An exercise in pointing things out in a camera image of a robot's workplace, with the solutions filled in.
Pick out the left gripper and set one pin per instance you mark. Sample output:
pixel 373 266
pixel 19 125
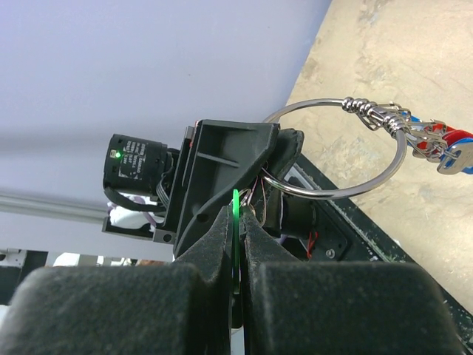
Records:
pixel 215 158

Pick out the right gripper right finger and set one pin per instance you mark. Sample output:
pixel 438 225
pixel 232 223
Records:
pixel 295 307

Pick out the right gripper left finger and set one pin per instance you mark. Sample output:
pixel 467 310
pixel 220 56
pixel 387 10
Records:
pixel 182 307

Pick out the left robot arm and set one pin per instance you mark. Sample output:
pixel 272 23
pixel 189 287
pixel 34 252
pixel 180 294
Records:
pixel 137 176

